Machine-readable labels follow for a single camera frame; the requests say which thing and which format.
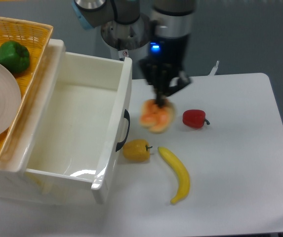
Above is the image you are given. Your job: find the green bell pepper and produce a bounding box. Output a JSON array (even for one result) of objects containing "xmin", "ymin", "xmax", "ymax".
[{"xmin": 0, "ymin": 40, "xmax": 30, "ymax": 74}]

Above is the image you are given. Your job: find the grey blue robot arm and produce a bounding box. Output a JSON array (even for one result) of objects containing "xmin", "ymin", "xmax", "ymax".
[{"xmin": 72, "ymin": 0, "xmax": 196, "ymax": 107}]

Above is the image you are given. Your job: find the yellow woven basket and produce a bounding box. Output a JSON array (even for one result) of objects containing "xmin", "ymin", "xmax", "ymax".
[{"xmin": 0, "ymin": 17, "xmax": 53, "ymax": 158}]

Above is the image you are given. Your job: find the red bell pepper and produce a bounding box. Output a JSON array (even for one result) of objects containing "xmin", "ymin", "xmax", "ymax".
[{"xmin": 182, "ymin": 109, "xmax": 210, "ymax": 129}]

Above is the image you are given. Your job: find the white drawer cabinet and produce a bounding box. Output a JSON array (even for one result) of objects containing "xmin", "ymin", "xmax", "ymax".
[{"xmin": 0, "ymin": 39, "xmax": 70, "ymax": 206}]

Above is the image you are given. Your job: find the black drawer handle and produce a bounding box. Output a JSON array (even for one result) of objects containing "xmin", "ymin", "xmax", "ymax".
[{"xmin": 116, "ymin": 109, "xmax": 131, "ymax": 152}]

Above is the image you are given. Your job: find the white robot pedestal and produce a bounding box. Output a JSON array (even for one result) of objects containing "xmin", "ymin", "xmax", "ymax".
[{"xmin": 101, "ymin": 13, "xmax": 150, "ymax": 79}]

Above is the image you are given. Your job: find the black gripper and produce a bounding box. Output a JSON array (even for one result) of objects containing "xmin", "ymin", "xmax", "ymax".
[{"xmin": 139, "ymin": 37, "xmax": 190, "ymax": 108}]

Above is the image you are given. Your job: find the white metal bracket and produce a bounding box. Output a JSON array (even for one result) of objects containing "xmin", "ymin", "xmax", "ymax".
[{"xmin": 208, "ymin": 60, "xmax": 219, "ymax": 76}]

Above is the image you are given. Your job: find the yellow bell pepper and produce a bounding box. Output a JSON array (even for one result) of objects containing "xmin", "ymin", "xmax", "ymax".
[{"xmin": 122, "ymin": 139, "xmax": 153, "ymax": 162}]

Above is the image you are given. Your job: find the yellow banana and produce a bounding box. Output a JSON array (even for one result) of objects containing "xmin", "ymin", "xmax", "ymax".
[{"xmin": 158, "ymin": 147, "xmax": 191, "ymax": 205}]

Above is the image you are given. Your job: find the open white drawer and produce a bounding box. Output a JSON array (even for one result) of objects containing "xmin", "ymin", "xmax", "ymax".
[{"xmin": 27, "ymin": 52, "xmax": 132, "ymax": 204}]

